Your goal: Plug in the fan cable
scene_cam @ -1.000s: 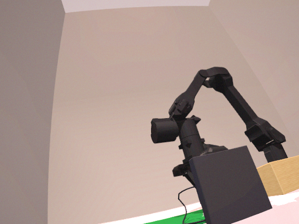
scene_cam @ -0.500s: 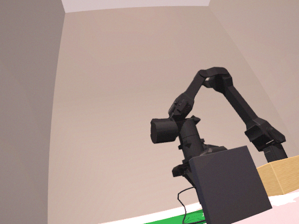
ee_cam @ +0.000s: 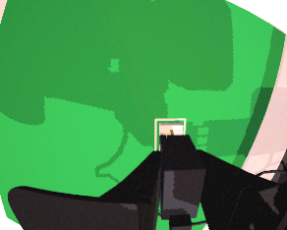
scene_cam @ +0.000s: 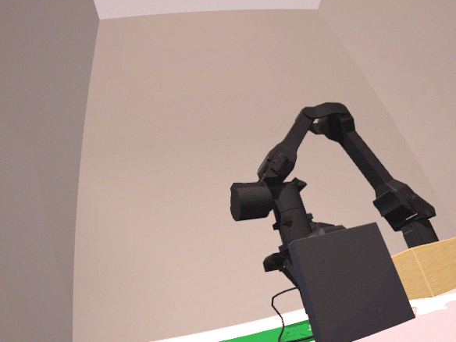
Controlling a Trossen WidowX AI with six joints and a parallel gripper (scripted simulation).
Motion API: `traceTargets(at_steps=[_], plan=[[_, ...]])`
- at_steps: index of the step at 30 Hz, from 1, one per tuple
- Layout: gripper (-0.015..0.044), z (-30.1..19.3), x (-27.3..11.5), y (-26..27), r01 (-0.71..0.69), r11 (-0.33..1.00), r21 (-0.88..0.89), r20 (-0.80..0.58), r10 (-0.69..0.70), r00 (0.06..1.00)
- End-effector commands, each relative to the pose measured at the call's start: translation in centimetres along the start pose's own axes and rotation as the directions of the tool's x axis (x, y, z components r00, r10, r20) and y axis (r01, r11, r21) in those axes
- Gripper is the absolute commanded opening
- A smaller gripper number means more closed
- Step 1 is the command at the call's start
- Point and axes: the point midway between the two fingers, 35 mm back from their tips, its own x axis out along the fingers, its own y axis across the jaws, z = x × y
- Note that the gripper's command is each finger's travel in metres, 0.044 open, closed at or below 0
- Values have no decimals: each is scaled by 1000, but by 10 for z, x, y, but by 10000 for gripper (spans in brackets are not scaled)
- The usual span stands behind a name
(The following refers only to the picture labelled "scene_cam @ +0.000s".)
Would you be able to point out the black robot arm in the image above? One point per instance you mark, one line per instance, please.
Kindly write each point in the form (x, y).
(395, 200)

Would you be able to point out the green circuit board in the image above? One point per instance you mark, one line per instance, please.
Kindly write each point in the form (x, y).
(291, 332)

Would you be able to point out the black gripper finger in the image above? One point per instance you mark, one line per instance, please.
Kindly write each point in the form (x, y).
(289, 272)

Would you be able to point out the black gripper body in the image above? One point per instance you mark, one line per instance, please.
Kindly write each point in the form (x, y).
(292, 224)

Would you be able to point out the black square panel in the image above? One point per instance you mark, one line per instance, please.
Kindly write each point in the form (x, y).
(349, 284)

